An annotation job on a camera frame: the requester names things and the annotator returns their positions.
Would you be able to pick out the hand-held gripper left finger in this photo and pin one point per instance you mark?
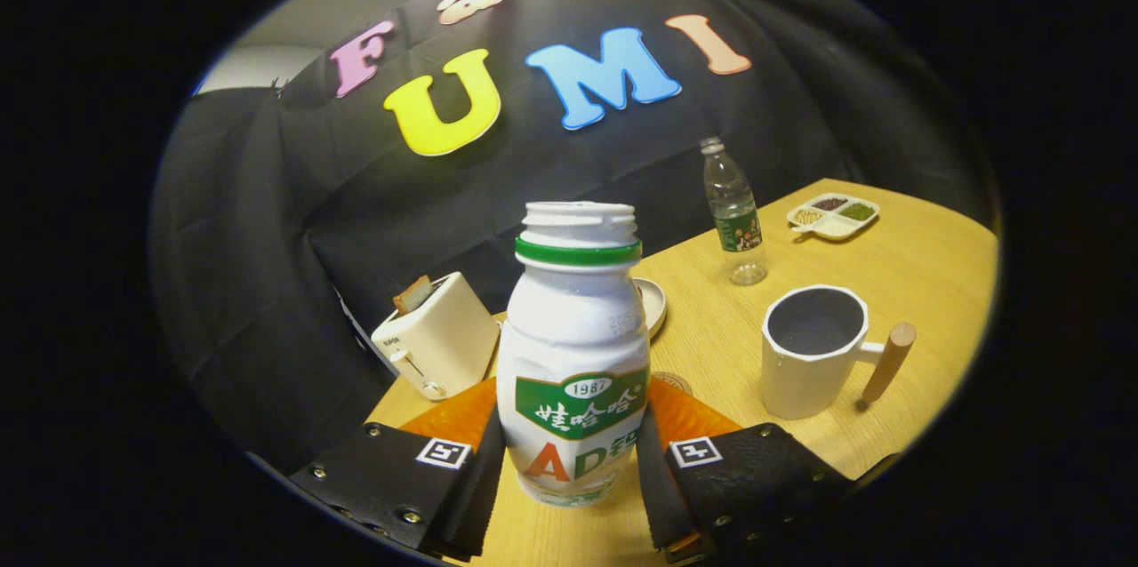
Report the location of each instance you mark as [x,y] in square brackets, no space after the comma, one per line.
[480,496]

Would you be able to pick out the toasted bread slice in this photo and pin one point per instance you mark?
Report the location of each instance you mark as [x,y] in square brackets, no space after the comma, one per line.
[413,293]

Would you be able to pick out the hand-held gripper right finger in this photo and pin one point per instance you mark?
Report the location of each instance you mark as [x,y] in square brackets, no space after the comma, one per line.
[658,496]

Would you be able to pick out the cream toaster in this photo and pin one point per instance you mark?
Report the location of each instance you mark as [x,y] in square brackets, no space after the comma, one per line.
[440,345]

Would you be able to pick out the white divided snack dish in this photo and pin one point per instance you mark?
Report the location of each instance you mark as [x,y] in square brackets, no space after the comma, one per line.
[836,216]

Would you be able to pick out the white juice bottle green label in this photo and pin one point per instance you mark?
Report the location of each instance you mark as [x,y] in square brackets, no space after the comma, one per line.
[573,327]

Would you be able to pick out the clear plastic water bottle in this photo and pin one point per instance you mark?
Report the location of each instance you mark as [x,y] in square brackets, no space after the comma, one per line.
[736,220]

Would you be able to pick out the white round plate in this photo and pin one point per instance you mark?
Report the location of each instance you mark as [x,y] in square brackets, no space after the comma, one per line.
[653,305]

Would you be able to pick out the round cork coaster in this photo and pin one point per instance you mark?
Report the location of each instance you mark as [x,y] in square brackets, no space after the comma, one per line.
[673,382]

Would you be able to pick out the wooden table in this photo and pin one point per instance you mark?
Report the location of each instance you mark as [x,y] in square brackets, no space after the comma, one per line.
[889,283]

